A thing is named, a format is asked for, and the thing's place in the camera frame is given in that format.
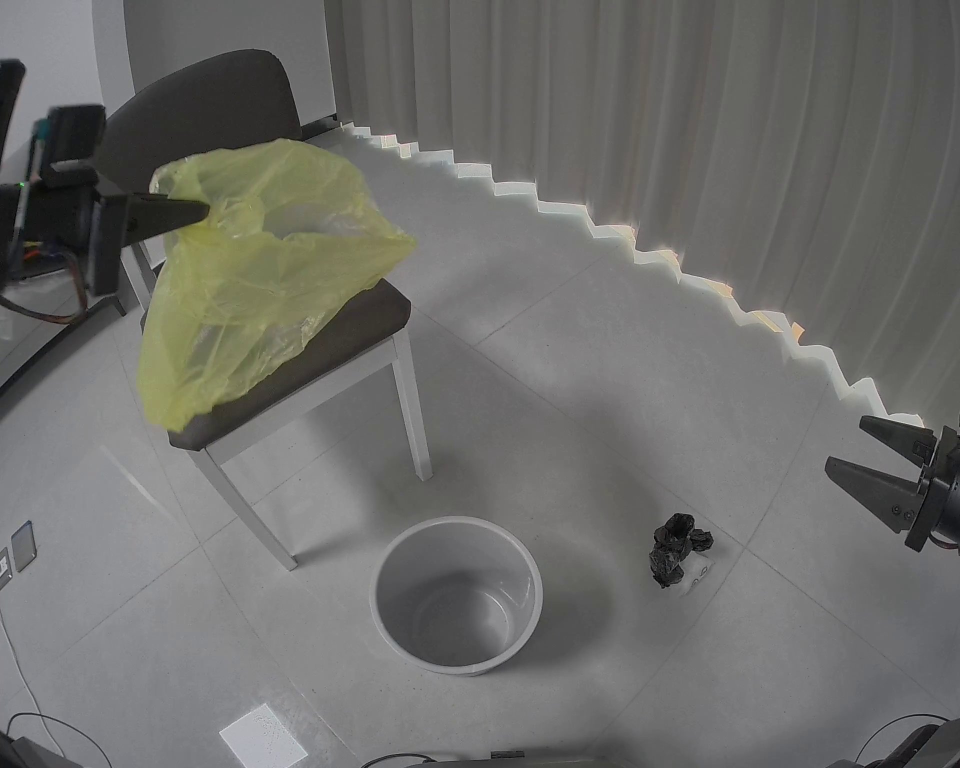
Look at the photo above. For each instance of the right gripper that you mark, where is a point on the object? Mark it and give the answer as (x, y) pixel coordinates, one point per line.
(937, 510)

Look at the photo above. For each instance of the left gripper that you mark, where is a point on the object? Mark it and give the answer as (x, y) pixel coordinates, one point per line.
(106, 247)

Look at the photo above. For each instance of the yellow plastic bag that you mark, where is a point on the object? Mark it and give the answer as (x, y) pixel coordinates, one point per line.
(262, 285)

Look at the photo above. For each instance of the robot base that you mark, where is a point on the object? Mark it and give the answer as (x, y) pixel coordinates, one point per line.
(525, 763)

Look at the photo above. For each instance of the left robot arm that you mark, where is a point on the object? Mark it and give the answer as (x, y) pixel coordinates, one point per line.
(9, 217)

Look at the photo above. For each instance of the crumpled black plastic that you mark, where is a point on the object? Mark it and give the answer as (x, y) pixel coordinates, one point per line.
(675, 551)

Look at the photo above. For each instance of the white trash bin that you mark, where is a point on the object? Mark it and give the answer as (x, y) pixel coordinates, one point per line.
(420, 570)

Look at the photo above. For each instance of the dark grey white-legged chair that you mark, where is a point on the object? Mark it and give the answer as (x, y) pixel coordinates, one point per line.
(225, 97)

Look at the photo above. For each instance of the clear printed wrapper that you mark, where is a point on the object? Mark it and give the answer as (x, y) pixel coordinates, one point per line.
(702, 576)

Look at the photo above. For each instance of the white curtain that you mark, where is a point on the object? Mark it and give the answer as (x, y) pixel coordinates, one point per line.
(675, 112)

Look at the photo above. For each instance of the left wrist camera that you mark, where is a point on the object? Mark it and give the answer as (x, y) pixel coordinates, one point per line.
(71, 133)

